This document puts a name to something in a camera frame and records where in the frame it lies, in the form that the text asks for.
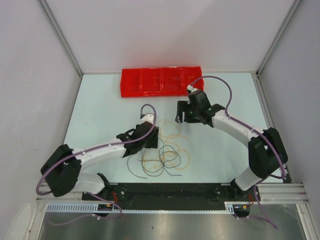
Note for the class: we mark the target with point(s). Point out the aluminium corner post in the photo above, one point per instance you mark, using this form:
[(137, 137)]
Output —
[(279, 35), (48, 13)]

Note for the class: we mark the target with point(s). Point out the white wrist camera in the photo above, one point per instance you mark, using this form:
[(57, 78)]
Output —
[(148, 117), (190, 89)]

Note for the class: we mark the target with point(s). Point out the right aluminium corner post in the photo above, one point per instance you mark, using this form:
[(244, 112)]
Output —
[(279, 35)]

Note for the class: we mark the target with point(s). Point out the aluminium frame rail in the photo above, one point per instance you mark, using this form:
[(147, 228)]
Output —
[(270, 193)]

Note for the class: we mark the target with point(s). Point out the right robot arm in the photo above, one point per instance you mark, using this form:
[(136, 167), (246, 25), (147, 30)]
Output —
[(266, 151)]

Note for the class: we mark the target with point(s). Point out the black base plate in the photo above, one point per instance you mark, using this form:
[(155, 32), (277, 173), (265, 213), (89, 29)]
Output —
[(218, 192)]

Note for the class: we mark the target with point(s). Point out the red compartment bin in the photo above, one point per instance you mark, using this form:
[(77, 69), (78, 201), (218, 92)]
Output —
[(158, 81)]

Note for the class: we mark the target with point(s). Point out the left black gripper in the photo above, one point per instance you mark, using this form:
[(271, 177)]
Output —
[(153, 143)]

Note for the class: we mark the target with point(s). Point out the grey slotted cable duct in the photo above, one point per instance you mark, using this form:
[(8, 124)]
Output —
[(96, 208)]

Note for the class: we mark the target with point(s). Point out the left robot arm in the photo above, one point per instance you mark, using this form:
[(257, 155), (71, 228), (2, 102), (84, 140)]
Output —
[(66, 169)]

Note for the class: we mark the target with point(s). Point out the left aluminium corner post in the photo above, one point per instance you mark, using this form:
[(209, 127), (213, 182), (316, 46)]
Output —
[(48, 13)]

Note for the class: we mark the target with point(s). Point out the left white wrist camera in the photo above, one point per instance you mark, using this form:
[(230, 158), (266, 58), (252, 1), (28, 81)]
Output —
[(148, 117)]

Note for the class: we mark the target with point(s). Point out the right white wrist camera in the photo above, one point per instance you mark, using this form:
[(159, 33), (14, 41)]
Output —
[(190, 89)]

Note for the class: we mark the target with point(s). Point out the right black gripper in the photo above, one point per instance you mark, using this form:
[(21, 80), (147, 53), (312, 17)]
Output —
[(182, 106)]

